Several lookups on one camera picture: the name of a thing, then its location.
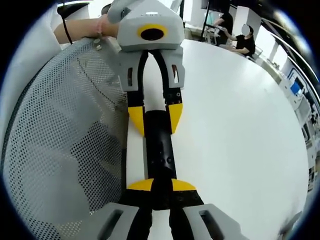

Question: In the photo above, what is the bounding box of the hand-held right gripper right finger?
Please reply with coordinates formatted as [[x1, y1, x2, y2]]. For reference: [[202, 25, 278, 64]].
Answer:
[[169, 178, 248, 240]]

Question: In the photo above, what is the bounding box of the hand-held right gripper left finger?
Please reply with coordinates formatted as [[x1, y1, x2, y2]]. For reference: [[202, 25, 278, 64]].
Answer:
[[98, 177, 155, 240]]

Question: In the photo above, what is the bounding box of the black remote control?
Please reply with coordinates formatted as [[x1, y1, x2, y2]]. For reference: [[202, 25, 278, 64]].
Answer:
[[143, 109, 179, 211]]

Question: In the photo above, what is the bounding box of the person's left hand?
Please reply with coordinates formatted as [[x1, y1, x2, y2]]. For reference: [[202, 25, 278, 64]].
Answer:
[[101, 13, 120, 38]]

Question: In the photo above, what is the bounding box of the black stand pole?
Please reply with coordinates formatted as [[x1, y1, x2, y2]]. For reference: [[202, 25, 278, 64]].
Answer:
[[201, 0, 212, 43]]

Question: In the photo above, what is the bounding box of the pink bracelet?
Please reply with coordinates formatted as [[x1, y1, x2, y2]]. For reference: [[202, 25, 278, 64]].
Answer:
[[95, 15, 105, 36]]

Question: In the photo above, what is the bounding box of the black cable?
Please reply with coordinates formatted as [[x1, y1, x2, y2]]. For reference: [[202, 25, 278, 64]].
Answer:
[[56, 4, 75, 46]]

